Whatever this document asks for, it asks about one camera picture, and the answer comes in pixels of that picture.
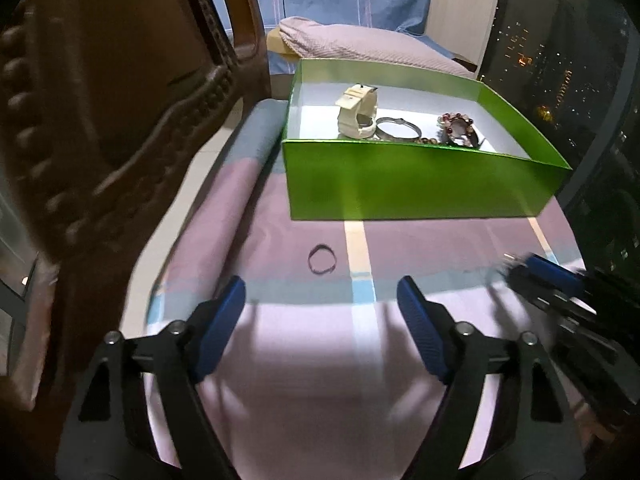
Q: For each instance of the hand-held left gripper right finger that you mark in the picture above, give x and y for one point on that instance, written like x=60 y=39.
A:
x=422 y=330

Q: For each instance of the carved wooden chair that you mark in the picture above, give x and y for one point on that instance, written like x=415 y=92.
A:
x=125 y=85

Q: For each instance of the green cardboard box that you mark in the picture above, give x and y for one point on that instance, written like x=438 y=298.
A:
x=400 y=180

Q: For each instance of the pink pillow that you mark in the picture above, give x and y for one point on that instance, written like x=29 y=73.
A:
x=360 y=42

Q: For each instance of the striped pink grey blanket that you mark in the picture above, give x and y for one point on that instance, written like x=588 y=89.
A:
x=280 y=340

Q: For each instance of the white wrist watch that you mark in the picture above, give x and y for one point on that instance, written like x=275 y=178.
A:
x=357 y=120

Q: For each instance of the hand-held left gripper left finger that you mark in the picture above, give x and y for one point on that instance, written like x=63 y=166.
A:
x=220 y=330

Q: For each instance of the silver bangle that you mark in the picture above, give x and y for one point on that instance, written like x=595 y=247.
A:
x=396 y=119

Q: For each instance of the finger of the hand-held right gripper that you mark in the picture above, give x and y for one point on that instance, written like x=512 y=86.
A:
x=550 y=271

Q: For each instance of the glass window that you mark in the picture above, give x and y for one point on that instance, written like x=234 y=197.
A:
x=550 y=35

